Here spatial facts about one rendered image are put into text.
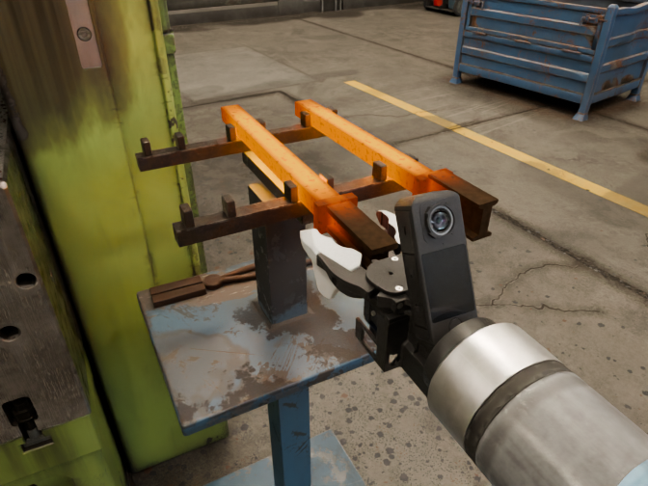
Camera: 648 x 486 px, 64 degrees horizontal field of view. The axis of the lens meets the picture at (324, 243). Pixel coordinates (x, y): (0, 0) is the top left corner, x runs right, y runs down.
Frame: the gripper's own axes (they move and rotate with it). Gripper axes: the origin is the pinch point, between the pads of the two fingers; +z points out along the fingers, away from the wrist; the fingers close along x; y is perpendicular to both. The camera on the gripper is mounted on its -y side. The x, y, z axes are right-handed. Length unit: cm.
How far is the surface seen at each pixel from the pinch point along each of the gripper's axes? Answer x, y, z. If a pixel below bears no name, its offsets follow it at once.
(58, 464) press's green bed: -40, 57, 31
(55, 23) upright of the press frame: -21, -12, 51
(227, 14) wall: 182, 87, 646
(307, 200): -1.4, 0.3, 6.3
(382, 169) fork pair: 9.6, -0.3, 8.3
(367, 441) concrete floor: 27, 94, 33
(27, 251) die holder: -32.5, 12.7, 31.0
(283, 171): -1.4, -0.3, 13.1
